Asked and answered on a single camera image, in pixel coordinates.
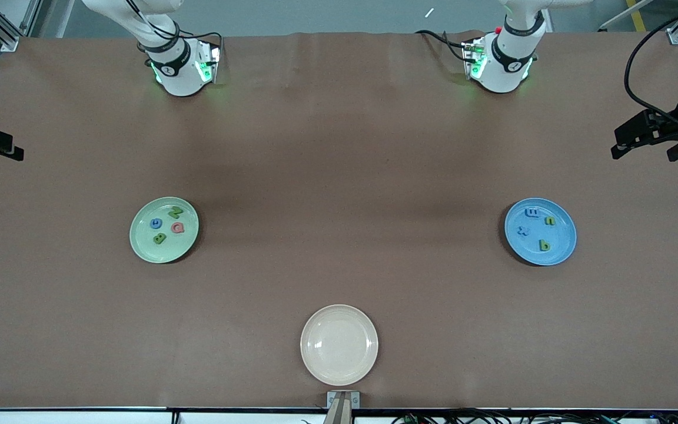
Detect blue plate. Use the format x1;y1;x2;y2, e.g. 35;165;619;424
504;198;577;266

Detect beige plate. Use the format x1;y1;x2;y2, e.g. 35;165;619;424
300;304;379;387

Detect light green plate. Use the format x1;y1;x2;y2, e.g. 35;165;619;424
129;197;200;264

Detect white table edge rail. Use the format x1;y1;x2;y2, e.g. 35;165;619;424
0;408;678;424

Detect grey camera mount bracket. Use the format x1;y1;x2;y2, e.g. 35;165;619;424
323;391;361;424

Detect tangled black cables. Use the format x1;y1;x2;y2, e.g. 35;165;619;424
391;408;678;424

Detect black base power cable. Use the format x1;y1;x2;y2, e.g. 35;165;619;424
414;29;472;64
186;29;224;67

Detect brown table cover sheet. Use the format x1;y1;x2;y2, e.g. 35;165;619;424
0;31;678;410

